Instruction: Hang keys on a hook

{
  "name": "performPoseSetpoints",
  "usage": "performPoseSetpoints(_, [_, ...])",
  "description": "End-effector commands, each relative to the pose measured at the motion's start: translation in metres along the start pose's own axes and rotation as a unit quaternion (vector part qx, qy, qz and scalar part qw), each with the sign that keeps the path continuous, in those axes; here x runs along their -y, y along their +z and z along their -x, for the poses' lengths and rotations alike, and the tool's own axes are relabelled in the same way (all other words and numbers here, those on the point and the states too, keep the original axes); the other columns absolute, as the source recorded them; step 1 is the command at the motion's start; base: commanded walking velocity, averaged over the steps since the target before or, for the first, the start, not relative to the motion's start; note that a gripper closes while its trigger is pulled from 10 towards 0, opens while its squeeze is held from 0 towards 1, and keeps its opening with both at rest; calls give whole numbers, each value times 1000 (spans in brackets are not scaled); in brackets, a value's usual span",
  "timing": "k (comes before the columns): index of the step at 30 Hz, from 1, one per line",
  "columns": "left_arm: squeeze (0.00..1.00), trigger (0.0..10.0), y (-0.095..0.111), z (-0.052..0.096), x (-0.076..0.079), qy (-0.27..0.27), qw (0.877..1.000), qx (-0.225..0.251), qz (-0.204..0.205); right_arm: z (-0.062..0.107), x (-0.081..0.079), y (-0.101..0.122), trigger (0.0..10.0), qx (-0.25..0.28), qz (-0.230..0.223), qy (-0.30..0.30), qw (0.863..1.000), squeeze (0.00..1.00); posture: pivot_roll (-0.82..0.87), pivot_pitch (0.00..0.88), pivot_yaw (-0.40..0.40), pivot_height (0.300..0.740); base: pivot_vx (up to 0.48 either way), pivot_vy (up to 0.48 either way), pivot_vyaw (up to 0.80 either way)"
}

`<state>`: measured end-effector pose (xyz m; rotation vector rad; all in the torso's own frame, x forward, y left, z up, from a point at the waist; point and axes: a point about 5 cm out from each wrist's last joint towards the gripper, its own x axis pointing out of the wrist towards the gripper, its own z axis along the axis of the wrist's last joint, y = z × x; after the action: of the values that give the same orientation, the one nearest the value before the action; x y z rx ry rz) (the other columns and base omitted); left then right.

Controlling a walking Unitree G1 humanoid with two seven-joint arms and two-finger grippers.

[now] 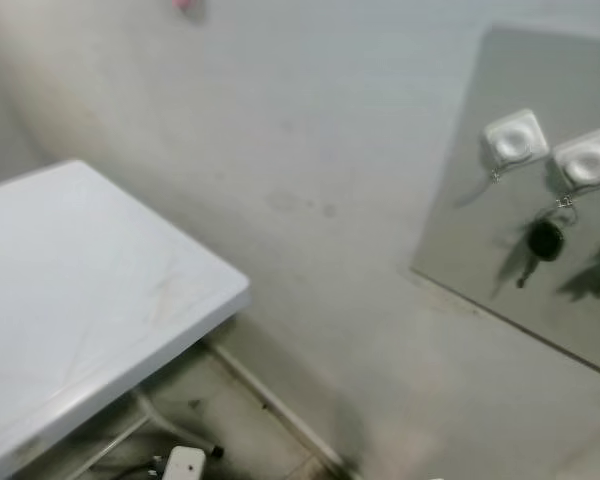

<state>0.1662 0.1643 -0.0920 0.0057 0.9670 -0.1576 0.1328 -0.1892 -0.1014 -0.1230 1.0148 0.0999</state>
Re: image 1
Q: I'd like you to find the black car key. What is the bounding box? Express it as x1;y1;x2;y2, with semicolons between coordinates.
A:
515;203;579;291

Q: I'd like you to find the grey metal table leg frame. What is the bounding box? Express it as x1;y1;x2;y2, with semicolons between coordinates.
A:
55;338;356;480

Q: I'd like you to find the white square wall hook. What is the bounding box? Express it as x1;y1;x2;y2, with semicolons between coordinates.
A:
481;108;551;184
551;128;600;209

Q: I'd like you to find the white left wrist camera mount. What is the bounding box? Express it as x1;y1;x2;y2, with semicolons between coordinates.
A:
163;446;208;480

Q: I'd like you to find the white folding table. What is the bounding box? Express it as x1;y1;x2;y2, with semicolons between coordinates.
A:
0;158;252;473

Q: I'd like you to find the grey wall board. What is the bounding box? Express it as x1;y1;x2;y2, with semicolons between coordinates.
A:
411;24;600;381

